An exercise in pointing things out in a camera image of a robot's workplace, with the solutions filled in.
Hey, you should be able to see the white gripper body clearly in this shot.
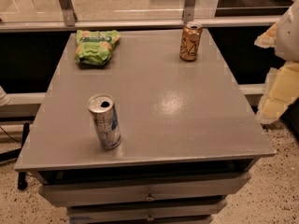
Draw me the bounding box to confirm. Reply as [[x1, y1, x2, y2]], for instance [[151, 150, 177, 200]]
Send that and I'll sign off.
[[275, 1, 299, 62]]

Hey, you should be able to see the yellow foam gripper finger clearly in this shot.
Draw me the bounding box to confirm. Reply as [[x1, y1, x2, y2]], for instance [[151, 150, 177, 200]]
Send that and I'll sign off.
[[256, 61, 299, 124], [254, 22, 278, 49]]

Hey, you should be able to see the silver blue redbull can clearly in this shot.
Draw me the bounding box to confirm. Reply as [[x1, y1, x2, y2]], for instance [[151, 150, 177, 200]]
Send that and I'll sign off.
[[87, 93, 121, 150]]

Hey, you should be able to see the gold brown soda can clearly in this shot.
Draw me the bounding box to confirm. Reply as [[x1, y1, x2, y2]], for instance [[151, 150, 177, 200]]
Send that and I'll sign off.
[[180, 21, 203, 62]]

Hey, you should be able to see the grey drawer cabinet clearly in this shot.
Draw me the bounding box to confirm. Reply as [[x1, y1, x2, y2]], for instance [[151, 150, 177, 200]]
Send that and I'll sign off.
[[15, 30, 274, 224]]

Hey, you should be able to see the lower grey drawer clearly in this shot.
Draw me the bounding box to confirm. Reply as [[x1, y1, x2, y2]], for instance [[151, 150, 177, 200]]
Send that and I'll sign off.
[[67, 199, 227, 223]]

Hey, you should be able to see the grey drawer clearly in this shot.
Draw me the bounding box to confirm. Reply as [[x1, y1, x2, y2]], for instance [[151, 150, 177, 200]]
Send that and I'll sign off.
[[67, 199, 227, 223], [38, 172, 250, 207]]

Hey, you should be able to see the green chip bag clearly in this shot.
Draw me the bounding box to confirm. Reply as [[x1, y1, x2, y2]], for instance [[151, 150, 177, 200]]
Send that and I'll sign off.
[[75, 30, 121, 66]]

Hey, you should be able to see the upper grey drawer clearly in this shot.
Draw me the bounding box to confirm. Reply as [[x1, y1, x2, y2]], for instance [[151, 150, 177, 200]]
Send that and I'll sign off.
[[38, 172, 250, 207]]

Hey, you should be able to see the white object at left edge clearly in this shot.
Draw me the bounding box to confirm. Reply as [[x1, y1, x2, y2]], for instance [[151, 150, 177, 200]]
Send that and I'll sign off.
[[0, 86, 10, 106]]

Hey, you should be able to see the black stand leg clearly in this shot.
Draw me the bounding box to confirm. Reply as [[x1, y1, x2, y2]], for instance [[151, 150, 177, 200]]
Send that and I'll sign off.
[[0, 122, 31, 191]]

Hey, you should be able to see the right metal railing post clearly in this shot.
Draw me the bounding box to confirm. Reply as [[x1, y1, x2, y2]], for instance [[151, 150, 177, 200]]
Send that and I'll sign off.
[[182, 0, 196, 23]]

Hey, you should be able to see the metal railing post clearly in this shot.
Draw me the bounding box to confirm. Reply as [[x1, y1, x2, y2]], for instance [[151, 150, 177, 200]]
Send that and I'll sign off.
[[58, 0, 77, 26], [182, 0, 196, 23]]

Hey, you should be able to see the left metal railing post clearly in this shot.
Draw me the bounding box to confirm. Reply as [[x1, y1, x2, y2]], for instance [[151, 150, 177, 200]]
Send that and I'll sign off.
[[58, 0, 77, 26]]

